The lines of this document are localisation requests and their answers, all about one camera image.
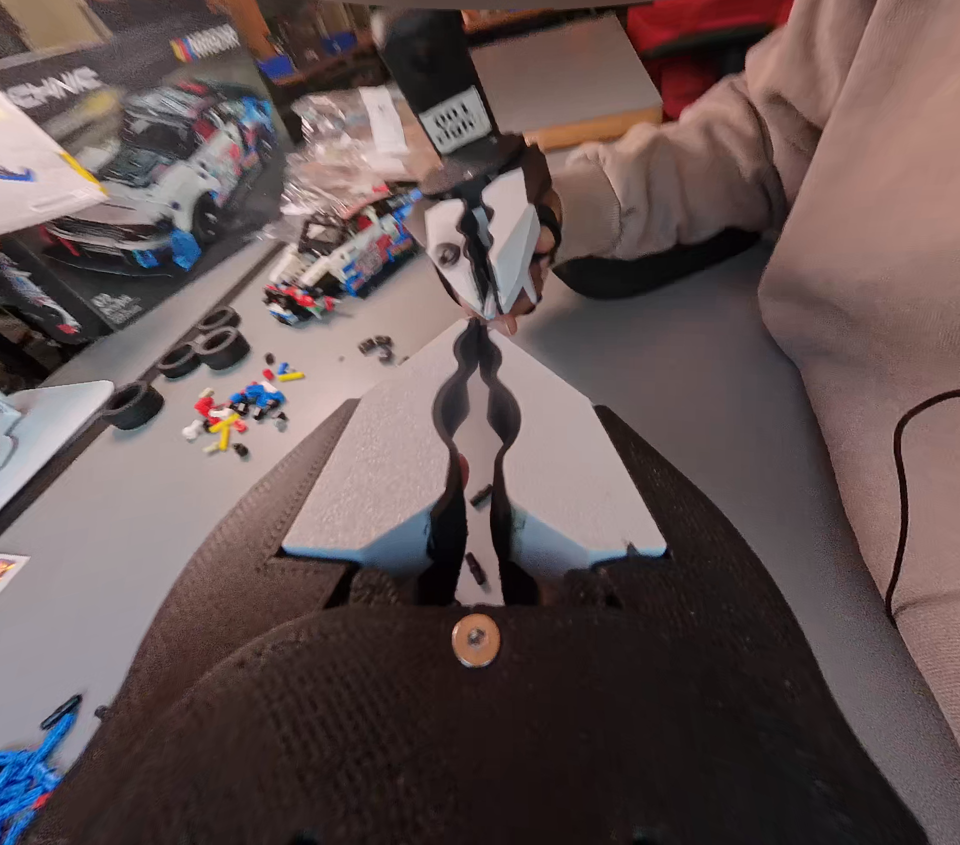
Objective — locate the person's right forearm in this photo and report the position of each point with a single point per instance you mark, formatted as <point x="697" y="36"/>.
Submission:
<point x="675" y="185"/>

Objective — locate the lego sticker sheet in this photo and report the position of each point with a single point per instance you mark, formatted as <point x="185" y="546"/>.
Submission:
<point x="11" y="571"/>

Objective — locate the grey top side table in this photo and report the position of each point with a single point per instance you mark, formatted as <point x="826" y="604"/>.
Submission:
<point x="562" y="72"/>

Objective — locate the white printed paper bag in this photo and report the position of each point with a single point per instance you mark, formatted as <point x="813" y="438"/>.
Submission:
<point x="37" y="177"/>

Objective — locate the pile of mixed colour lego pieces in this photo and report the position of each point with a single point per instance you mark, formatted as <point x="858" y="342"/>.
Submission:
<point x="255" y="399"/>

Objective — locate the lego race car model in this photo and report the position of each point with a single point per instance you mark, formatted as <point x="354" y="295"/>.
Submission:
<point x="345" y="260"/>

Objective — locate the lego race car box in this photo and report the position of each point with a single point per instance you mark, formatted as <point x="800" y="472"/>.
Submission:
<point x="150" y="132"/>

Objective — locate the grey laptop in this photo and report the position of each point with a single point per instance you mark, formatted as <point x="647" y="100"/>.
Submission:
<point x="52" y="425"/>

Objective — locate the red chair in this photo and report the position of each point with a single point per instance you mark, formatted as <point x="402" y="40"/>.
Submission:
<point x="697" y="35"/>

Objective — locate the person's beige sweatshirt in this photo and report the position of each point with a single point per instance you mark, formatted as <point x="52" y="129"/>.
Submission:
<point x="862" y="260"/>

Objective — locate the white paper strip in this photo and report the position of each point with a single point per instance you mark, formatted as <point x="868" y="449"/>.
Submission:
<point x="384" y="121"/>

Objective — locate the person's right hand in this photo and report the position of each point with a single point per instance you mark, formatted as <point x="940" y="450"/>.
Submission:
<point x="529" y="312"/>

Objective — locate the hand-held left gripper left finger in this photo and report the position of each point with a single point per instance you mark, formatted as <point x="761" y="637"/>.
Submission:
<point x="375" y="477"/>

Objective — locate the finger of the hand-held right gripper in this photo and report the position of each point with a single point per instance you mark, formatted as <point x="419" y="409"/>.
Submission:
<point x="442" y="226"/>
<point x="514" y="222"/>

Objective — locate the pile of blue lego pins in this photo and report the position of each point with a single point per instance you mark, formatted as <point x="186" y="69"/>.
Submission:
<point x="30" y="770"/>

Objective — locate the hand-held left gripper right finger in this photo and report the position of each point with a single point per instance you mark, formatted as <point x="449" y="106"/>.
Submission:
<point x="577" y="485"/>

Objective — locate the grey lego axle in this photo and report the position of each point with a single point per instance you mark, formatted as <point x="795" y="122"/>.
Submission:
<point x="493" y="311"/>

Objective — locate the clear plastic bags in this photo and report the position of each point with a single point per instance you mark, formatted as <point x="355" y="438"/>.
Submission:
<point x="330" y="162"/>

